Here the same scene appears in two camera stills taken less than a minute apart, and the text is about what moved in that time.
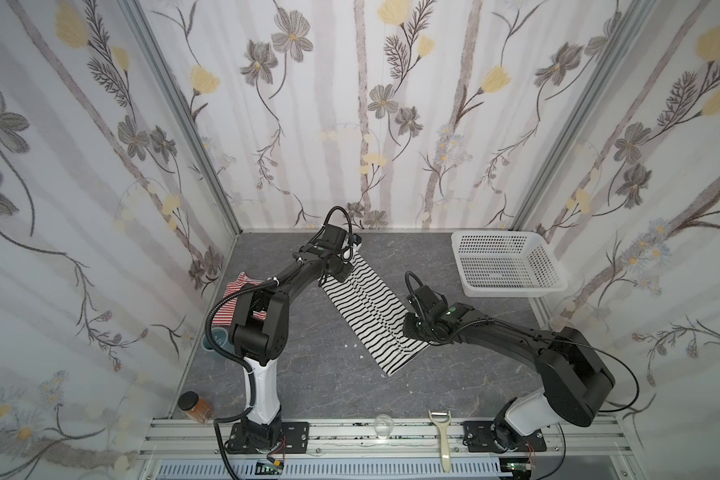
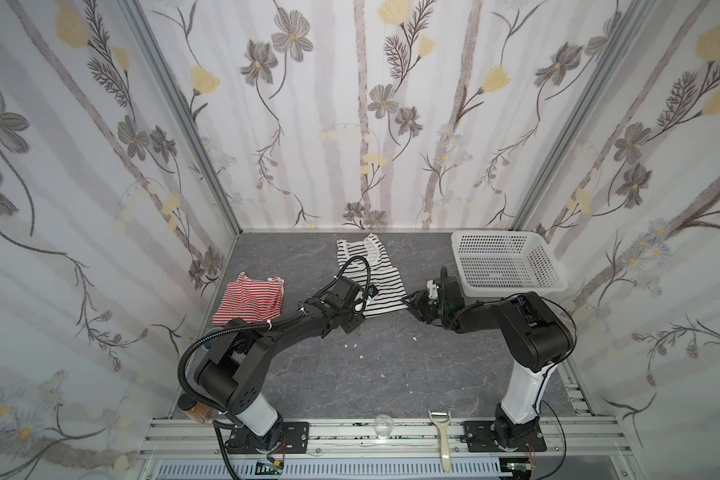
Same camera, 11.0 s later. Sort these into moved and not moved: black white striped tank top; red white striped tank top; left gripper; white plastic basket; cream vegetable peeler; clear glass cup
Moved: left gripper; black white striped tank top
Not moved: clear glass cup; cream vegetable peeler; red white striped tank top; white plastic basket
